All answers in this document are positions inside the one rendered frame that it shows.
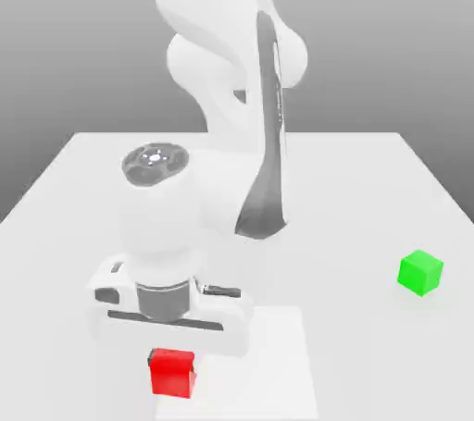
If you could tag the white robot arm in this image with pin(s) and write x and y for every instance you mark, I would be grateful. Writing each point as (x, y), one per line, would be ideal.
(226, 58)

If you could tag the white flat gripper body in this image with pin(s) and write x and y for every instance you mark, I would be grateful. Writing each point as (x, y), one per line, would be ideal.
(222, 336)

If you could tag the small red cube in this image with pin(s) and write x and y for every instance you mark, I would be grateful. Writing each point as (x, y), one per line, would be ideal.
(170, 373)

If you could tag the small green cube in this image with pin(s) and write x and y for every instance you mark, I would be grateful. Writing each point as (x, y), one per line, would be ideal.
(420, 273)

